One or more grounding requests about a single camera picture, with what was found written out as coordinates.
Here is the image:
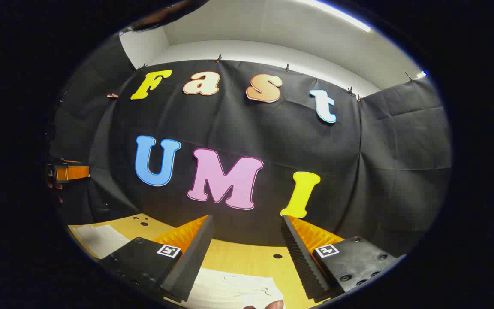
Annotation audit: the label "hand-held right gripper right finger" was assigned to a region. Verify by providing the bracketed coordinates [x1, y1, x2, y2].
[280, 215, 407, 302]

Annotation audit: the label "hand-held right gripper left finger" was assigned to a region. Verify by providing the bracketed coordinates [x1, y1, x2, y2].
[98, 215, 214, 303]

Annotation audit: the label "white jeans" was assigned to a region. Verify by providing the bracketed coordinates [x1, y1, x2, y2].
[73, 224, 285, 309]

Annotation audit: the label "black backdrop cloth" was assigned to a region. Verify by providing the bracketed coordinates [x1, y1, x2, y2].
[48, 36, 452, 258]

